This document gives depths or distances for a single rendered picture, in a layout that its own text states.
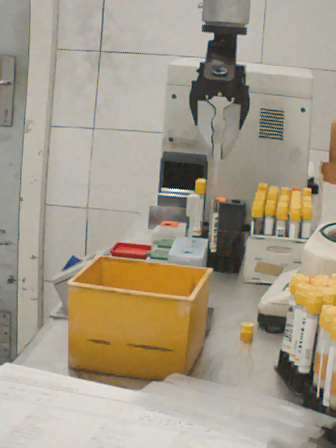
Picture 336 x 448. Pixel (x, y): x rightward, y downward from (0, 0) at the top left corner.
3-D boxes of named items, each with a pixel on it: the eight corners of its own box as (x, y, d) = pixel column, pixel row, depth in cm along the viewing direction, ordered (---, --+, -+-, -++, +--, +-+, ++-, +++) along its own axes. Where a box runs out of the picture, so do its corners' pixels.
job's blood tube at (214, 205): (207, 262, 156) (211, 198, 154) (215, 263, 156) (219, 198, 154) (206, 264, 155) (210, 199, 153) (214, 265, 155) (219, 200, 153)
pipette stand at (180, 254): (159, 310, 131) (164, 235, 129) (213, 314, 131) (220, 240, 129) (150, 332, 122) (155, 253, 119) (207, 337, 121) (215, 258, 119)
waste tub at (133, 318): (95, 334, 119) (97, 254, 117) (205, 348, 117) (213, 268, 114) (64, 368, 106) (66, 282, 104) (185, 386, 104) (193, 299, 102)
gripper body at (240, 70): (247, 99, 157) (250, 27, 154) (244, 103, 149) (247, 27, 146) (199, 95, 158) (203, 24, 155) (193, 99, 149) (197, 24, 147)
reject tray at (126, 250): (116, 246, 164) (116, 241, 164) (158, 250, 164) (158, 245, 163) (108, 255, 158) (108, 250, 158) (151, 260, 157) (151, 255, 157)
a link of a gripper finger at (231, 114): (243, 156, 157) (243, 99, 155) (240, 161, 151) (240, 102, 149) (223, 155, 157) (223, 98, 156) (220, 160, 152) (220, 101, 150)
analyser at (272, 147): (175, 194, 213) (185, 56, 207) (303, 207, 210) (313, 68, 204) (152, 223, 183) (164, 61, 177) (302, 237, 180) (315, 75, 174)
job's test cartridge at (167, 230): (154, 262, 150) (157, 220, 149) (186, 266, 149) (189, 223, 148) (149, 269, 146) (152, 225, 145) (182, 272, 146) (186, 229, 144)
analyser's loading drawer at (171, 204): (165, 206, 189) (167, 178, 188) (201, 210, 188) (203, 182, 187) (147, 229, 169) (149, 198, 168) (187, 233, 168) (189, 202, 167)
